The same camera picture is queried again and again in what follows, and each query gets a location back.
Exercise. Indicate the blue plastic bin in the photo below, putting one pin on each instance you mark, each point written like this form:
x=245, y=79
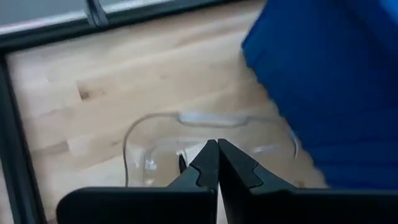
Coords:
x=326, y=93

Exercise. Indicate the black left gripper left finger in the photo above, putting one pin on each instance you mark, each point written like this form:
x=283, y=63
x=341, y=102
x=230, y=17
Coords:
x=140, y=205

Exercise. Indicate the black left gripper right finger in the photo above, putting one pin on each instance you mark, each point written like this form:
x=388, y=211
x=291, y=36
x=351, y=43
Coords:
x=311, y=208

